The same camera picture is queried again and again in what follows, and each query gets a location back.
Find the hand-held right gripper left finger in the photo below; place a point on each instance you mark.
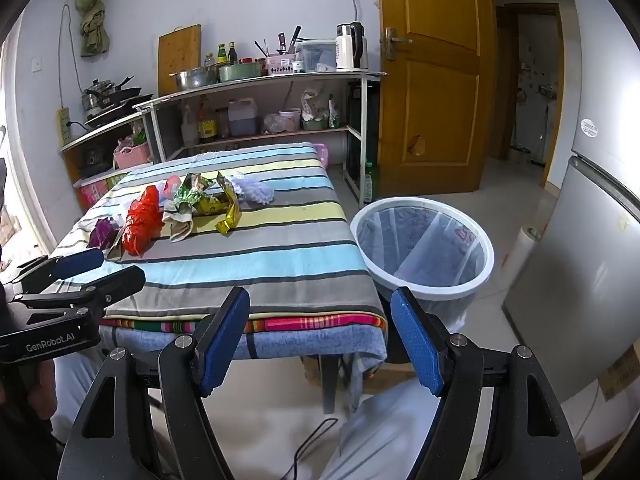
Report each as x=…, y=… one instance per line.
x=225, y=342

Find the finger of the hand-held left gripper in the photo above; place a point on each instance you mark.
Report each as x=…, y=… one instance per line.
x=75, y=262
x=117, y=282

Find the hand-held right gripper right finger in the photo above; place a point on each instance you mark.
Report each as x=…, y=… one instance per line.
x=417, y=345

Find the silver foil wrapper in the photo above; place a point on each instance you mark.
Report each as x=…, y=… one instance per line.
x=116, y=247

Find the purple snack wrapper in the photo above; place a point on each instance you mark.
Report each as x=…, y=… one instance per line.
x=102, y=232

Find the red snack wrapper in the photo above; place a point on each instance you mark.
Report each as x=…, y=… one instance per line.
x=142, y=220

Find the beige wrapper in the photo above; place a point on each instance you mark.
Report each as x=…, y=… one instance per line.
x=180, y=225

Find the white plastic waste bin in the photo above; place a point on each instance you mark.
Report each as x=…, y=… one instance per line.
x=475, y=280

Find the clear plastic bin liner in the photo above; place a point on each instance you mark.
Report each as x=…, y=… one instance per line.
x=425, y=245

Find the red clear plastic wrapper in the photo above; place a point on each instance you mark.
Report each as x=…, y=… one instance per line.
x=170, y=184

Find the yellow green snack wrapper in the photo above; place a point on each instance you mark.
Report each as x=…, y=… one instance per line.
x=210, y=205

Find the gold foil wrapper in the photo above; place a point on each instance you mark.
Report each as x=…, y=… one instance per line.
x=231, y=210

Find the white foam net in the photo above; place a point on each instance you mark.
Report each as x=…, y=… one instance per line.
x=255, y=191

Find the blue plaid cloth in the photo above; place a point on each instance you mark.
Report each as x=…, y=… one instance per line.
x=300, y=345

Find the colourful striped blanket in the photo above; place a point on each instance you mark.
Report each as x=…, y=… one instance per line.
x=300, y=321

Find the person's right leg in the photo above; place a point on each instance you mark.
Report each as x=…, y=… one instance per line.
x=380, y=435

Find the striped cloth covered table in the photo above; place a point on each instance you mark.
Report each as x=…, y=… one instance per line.
x=280, y=255

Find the pink plastic basket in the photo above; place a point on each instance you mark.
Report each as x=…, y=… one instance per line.
x=132, y=156

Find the low side shelf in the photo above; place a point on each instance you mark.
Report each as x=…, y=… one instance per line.
x=100, y=132

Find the yellow power strip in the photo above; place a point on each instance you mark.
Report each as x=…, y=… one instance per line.
x=63, y=127

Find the white paper roll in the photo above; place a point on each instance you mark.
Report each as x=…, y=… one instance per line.
x=527, y=255

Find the green plastic bottle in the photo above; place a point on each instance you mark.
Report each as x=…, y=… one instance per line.
x=369, y=185

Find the steel pot with lid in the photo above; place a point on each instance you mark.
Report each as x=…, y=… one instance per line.
x=97, y=95

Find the clear plastic bottle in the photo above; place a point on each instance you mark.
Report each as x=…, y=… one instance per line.
x=190, y=127

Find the black frying pan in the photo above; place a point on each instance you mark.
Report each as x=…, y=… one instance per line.
x=127, y=97

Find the silver refrigerator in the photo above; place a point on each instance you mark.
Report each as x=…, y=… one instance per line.
x=575, y=260

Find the cooking oil bottle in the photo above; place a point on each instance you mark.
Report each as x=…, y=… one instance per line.
x=207, y=125

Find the brown jar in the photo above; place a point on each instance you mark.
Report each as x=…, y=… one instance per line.
x=223, y=122

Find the white plastic jug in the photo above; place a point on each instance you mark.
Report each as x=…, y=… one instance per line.
x=243, y=120

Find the steel mixing bowl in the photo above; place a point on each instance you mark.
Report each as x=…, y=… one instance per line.
x=195, y=77

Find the crumpled plastic bag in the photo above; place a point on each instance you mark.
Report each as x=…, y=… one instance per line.
x=272, y=124

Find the white plastic tub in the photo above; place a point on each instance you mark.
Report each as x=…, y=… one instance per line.
x=290, y=120

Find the wooden cutting board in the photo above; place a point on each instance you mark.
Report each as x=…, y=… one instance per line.
x=179, y=55

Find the wooden door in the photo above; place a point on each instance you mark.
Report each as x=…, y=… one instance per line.
x=435, y=110

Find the green bowl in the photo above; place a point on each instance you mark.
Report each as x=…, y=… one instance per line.
x=314, y=124

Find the clear glass jar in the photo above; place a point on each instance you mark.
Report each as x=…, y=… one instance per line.
x=210, y=60

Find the green enamel pot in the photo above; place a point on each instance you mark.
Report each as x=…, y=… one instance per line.
x=240, y=72

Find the green packet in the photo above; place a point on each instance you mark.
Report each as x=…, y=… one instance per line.
x=334, y=112

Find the green hanging cloth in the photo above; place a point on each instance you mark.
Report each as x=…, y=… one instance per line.
x=92, y=15

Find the yellow label sauce bottle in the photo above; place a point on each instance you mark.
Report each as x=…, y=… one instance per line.
x=222, y=55

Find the white plastic bag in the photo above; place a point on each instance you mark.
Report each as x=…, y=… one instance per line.
x=314, y=105

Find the dark sauce bottle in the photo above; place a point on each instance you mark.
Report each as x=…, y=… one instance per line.
x=233, y=53

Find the pink utensil holder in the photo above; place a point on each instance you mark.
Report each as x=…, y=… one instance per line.
x=280, y=65

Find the chopsticks bundle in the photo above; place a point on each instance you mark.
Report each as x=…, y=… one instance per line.
x=262, y=49

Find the kitchen knife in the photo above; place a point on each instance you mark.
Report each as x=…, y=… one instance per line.
x=295, y=37
x=281, y=44

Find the clear plastic storage box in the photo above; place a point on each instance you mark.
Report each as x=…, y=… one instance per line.
x=315, y=55

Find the white electric kettle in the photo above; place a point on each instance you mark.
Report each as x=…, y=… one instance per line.
x=350, y=47

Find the white wall switch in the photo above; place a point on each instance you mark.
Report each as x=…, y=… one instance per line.
x=37, y=64

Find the white frame kitchen shelf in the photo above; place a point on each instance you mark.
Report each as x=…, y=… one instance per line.
x=250, y=82

